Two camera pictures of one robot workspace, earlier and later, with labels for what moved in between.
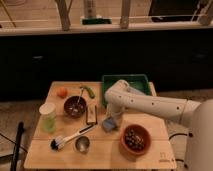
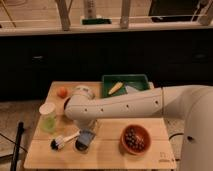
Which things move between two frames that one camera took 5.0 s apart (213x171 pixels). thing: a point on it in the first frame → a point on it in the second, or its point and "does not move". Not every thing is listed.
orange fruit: (62, 93) does not move
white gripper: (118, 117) → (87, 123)
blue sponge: (108, 124) → (85, 136)
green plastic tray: (138, 82) does not move
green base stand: (96, 21) does not move
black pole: (14, 162) does not move
